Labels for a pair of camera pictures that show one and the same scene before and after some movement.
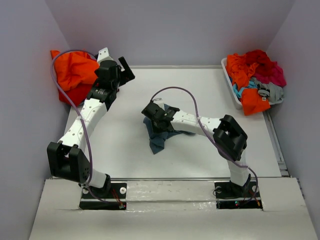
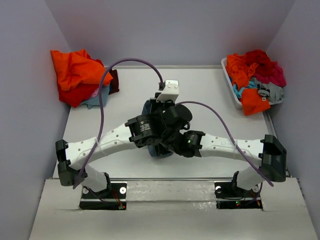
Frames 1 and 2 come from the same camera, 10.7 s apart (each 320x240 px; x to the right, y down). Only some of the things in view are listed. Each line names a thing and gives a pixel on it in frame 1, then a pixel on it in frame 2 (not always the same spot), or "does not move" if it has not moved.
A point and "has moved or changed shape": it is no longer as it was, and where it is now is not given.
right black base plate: x=226 y=190 does not move
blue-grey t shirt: x=157 y=138 has moved or changed shape
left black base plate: x=117 y=190 does not move
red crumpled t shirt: x=264 y=63 does not move
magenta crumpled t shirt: x=275 y=76 does not move
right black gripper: x=156 y=128 to x=161 y=149
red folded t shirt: x=77 y=94 does not move
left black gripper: x=127 y=75 to x=155 y=104
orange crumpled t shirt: x=240 y=72 does not move
